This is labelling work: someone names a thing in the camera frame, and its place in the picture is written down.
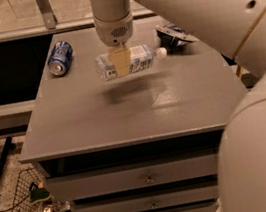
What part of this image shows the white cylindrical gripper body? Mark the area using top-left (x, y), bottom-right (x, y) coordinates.
top-left (94, 12), bottom-right (133, 47)

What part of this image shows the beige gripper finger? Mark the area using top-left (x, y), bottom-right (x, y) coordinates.
top-left (109, 44), bottom-right (131, 77)

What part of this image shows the blue plastic water bottle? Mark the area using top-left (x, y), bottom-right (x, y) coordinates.
top-left (95, 44), bottom-right (167, 81)

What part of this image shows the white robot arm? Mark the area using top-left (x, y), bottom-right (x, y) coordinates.
top-left (91, 0), bottom-right (266, 212)

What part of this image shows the blue pepsi can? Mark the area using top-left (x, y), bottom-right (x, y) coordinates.
top-left (47, 41), bottom-right (73, 76)

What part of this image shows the crumpled blue chip bag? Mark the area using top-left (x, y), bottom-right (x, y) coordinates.
top-left (155, 23), bottom-right (198, 48)

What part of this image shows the grey drawer cabinet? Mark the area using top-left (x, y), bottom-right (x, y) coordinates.
top-left (21, 29), bottom-right (246, 212)

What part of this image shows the top grey drawer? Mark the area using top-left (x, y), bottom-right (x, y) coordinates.
top-left (45, 152), bottom-right (217, 201)

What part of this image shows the middle grey drawer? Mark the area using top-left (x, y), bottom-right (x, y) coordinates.
top-left (73, 184), bottom-right (219, 212)

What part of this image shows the green sponge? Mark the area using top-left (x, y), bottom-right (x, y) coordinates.
top-left (30, 188), bottom-right (52, 204)

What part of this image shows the metal railing post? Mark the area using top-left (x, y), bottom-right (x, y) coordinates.
top-left (35, 0), bottom-right (57, 30)

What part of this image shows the black wire basket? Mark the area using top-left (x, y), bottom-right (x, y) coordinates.
top-left (11, 168), bottom-right (67, 212)

